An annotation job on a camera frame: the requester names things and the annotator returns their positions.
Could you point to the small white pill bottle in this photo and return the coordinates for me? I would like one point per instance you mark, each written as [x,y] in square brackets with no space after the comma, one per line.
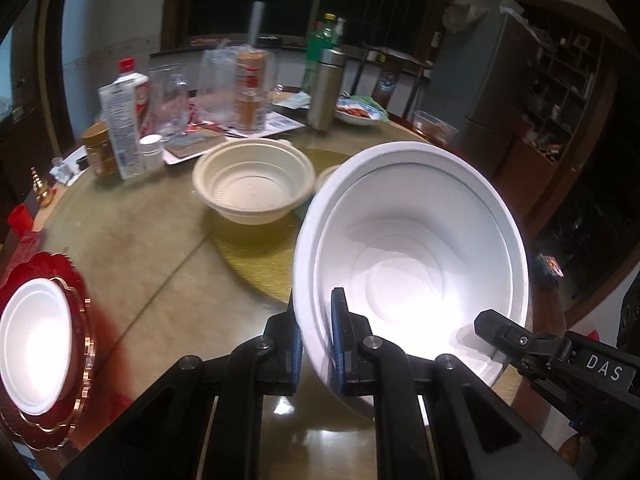
[150,152]

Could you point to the clear plastic food container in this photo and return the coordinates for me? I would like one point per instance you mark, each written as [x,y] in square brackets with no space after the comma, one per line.
[435,127]

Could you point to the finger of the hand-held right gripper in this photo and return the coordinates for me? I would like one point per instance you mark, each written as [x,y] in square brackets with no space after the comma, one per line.
[515,337]

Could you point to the white printed paper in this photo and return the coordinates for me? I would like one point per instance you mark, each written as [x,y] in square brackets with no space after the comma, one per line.
[280,122]

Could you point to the white foam bowl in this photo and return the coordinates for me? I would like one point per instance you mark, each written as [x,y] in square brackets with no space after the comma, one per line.
[35,345]
[425,240]

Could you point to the crumpled plastic bag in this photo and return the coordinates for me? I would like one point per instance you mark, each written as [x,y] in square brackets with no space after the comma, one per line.
[465,17]

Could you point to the brown jar with gold lid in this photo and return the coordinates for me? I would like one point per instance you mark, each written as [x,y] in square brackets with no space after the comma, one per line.
[100,152]

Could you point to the grey refrigerator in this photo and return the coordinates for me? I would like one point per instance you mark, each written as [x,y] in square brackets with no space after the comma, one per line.
[480,85]

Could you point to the white bottle with red cap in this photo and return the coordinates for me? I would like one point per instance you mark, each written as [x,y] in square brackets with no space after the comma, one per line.
[142,95]

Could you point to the green plastic bottle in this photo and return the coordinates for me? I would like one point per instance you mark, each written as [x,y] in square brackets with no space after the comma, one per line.
[315,50]

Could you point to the white spray bottle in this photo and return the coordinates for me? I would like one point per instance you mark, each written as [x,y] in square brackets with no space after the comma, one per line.
[341,27]

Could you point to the flat printed packet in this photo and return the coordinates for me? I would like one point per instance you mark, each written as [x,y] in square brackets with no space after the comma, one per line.
[192,145]

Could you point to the dark wooden shelf cabinet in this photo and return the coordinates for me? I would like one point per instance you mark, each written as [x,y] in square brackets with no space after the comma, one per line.
[570,110]

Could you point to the clear plastic bag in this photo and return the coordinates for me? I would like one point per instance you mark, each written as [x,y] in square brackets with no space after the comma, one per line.
[215,90]

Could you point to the steel thermos flask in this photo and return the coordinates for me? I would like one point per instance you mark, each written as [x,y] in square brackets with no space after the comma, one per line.
[325,90]

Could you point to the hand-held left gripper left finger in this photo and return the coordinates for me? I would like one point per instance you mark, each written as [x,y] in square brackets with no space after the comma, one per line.
[295,355]

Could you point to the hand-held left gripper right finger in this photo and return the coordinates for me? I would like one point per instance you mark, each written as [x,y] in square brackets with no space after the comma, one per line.
[340,340]

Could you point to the green cloth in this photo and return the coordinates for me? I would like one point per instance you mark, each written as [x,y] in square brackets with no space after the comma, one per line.
[370,101]

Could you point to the gold red can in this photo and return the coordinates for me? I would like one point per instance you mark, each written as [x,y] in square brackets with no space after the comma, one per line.
[250,90]

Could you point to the red plastic cup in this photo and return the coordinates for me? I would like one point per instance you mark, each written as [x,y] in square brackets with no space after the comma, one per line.
[20,217]

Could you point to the gold round mat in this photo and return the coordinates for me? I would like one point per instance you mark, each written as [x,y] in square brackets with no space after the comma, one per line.
[260,260]

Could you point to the gold gourd ornament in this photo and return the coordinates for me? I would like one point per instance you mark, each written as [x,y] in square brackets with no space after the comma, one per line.
[41,190]

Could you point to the clear glass mug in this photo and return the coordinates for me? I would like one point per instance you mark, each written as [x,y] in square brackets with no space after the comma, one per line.
[170,105]

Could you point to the white plastic roll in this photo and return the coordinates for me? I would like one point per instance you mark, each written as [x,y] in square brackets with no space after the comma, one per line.
[256,25]

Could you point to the colourful card box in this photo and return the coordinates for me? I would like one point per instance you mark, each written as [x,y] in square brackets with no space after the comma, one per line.
[550,267]

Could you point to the red glass plate with sticker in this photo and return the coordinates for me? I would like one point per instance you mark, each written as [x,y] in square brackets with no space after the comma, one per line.
[77,320]

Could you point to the white carton box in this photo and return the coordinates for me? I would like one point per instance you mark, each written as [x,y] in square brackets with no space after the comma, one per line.
[120,130]

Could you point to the crumpled clear wrapper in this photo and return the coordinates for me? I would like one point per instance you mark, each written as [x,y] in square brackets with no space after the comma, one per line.
[62,170]

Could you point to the red food pieces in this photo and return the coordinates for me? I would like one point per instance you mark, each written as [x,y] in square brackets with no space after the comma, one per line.
[352,110]

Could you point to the blue white patterned plate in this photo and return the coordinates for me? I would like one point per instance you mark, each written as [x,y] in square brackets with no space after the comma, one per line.
[360,119]

